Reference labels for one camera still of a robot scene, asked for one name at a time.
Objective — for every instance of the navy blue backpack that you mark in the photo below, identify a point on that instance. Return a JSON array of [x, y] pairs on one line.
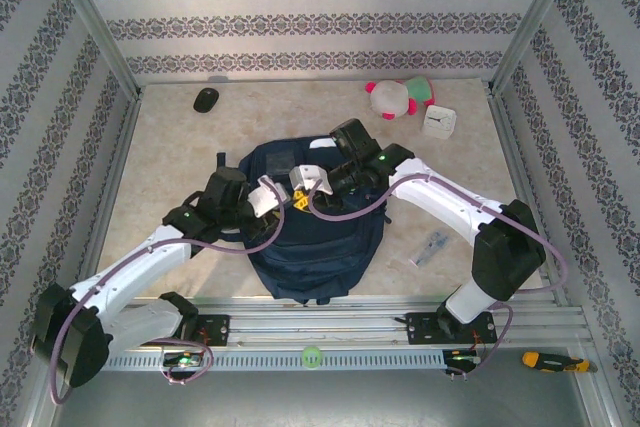
[[310, 257]]

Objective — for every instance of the clear plastic ruler set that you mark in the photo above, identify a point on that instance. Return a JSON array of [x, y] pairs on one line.
[[429, 248]]

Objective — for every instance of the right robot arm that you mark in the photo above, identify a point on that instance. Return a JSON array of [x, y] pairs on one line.
[[450, 202]]

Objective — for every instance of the white pink green plush toy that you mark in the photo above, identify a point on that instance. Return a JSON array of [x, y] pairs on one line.
[[390, 97]]

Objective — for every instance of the white square alarm clock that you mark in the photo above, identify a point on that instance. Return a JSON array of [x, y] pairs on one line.
[[440, 121]]

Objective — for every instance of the black computer mouse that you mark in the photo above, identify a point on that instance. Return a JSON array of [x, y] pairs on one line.
[[206, 100]]

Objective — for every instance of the green tape roll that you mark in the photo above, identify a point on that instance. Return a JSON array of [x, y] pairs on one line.
[[304, 358]]

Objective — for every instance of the left controller board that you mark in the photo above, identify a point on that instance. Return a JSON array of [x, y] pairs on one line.
[[182, 360]]

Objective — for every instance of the controller board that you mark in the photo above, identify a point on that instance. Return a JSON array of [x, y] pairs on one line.
[[182, 360], [462, 358]]

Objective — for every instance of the right controller board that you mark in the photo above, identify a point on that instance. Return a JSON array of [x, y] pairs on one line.
[[462, 358]]

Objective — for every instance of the yellow black utility knife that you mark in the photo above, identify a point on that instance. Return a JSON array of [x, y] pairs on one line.
[[550, 362]]

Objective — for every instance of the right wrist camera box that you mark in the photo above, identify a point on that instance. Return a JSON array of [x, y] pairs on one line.
[[307, 178]]

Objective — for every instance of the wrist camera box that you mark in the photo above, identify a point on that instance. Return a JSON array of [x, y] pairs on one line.
[[307, 178], [265, 199]]

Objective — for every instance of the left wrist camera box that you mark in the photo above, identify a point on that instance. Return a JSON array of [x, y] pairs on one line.
[[265, 199]]

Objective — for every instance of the aluminium side rail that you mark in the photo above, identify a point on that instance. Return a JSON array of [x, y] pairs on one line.
[[515, 147], [111, 182]]

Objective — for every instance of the aluminium mounting rail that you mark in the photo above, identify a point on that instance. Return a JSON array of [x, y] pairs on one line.
[[320, 327]]

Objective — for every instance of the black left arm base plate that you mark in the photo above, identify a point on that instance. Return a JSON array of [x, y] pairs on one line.
[[215, 329]]

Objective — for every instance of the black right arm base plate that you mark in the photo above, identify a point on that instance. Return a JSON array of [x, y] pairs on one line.
[[422, 329]]

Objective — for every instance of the aluminium frame post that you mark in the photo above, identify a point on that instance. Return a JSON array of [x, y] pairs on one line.
[[534, 22], [95, 22]]

